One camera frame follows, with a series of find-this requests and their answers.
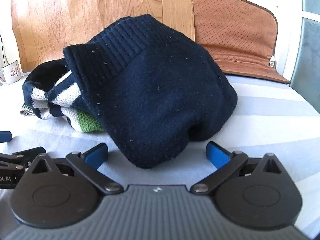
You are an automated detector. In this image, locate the white framed glass door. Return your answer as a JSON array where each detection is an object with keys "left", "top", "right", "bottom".
[{"left": 287, "top": 0, "right": 320, "bottom": 108}]

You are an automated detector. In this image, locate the navy striped knit sweater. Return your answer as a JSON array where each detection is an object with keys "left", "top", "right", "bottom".
[{"left": 21, "top": 14, "right": 238, "bottom": 170}]

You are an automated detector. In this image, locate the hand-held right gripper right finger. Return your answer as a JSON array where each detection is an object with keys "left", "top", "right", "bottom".
[{"left": 191, "top": 141, "right": 288, "bottom": 195}]

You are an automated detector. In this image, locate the brown perforated seat cushion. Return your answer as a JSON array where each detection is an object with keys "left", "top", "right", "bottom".
[{"left": 192, "top": 0, "right": 291, "bottom": 84}]

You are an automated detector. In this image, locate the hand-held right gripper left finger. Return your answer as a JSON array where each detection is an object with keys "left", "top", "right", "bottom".
[{"left": 26, "top": 142, "right": 123, "bottom": 195}]

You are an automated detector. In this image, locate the wooden board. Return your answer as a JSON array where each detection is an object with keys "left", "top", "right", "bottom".
[{"left": 10, "top": 0, "right": 195, "bottom": 73}]

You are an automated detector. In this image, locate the white printed mug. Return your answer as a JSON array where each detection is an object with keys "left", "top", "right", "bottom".
[{"left": 0, "top": 59, "right": 22, "bottom": 85}]

